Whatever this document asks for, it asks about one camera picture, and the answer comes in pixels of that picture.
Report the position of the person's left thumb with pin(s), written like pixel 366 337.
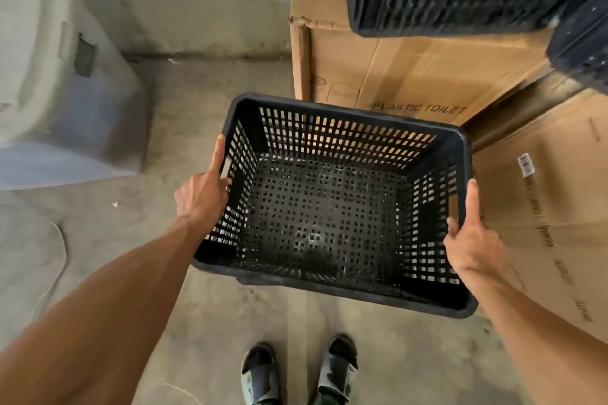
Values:
pixel 218 155

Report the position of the person's sandal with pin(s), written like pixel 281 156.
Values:
pixel 338 369
pixel 260 374

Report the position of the grey plastic storage bin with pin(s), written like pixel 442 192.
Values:
pixel 57 77

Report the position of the person's right forearm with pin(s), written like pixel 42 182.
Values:
pixel 536 338

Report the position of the person's right thumb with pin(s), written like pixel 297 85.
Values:
pixel 473 203

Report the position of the person's right sandal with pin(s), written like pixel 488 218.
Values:
pixel 338 369

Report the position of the black perforated plastic crate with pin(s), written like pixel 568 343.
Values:
pixel 332 210

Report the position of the person's left forearm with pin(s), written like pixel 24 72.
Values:
pixel 95 314

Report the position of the grey round lid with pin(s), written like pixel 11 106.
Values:
pixel 26 267

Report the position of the person's left hand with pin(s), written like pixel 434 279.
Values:
pixel 202 196

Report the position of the brown cardboard box white label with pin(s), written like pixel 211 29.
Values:
pixel 551 210

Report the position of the person's right hand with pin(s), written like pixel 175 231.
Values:
pixel 475 241

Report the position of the large brown cardboard box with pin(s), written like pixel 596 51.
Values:
pixel 408 63

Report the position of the person's left sandal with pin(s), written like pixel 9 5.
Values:
pixel 260 374

